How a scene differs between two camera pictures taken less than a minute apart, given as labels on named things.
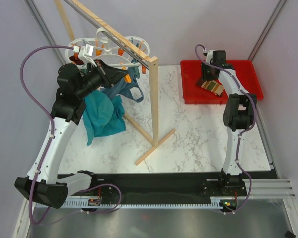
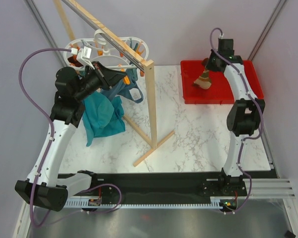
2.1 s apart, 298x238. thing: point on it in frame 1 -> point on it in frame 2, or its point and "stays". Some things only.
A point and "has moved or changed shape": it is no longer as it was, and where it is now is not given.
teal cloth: (103, 115) stays
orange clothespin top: (120, 51) -> (138, 51)
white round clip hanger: (106, 51) has moved or changed shape
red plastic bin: (249, 72) stays
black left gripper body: (99, 76) stays
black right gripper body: (206, 73) -> (211, 64)
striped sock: (213, 86) has moved or changed shape
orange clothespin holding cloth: (127, 79) stays
